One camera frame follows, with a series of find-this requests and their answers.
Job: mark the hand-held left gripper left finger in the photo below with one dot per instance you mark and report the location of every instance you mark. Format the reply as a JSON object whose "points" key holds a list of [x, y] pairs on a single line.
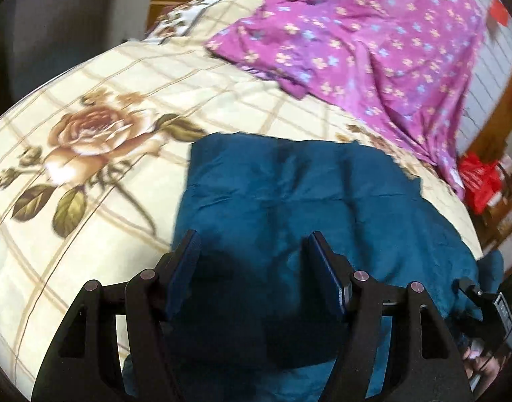
{"points": [[184, 268]]}

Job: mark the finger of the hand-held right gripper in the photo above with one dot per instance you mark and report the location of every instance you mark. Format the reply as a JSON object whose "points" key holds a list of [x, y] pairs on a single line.
{"points": [[473, 291]]}

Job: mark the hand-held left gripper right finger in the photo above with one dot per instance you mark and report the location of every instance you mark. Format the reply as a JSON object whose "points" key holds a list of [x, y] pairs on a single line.
{"points": [[327, 276]]}

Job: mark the teal down jacket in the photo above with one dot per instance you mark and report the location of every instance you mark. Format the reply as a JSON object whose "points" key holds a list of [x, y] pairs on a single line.
{"points": [[281, 201]]}

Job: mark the person's right hand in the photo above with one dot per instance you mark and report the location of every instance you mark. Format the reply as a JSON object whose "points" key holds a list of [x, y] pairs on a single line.
{"points": [[484, 364]]}

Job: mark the cluttered wooden shelf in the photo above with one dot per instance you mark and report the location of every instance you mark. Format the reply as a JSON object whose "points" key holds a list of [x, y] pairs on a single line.
{"points": [[509, 201]]}

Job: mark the red plastic bag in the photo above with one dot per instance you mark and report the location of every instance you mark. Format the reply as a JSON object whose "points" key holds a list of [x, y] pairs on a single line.
{"points": [[479, 180]]}

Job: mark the cream rose-print bed sheet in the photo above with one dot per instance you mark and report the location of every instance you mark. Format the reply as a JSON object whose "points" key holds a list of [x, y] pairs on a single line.
{"points": [[113, 71]]}

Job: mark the white ribbed panel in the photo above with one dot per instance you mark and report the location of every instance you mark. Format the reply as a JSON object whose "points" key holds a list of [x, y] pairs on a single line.
{"points": [[494, 71]]}

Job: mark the purple floral cloth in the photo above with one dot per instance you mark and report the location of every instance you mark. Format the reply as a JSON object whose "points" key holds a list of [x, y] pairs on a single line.
{"points": [[364, 50]]}

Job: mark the grey cabinet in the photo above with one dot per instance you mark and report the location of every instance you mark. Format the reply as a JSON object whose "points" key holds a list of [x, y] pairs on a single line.
{"points": [[71, 21]]}

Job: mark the red paper decoration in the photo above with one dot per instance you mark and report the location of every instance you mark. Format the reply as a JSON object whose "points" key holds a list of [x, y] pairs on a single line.
{"points": [[499, 11]]}

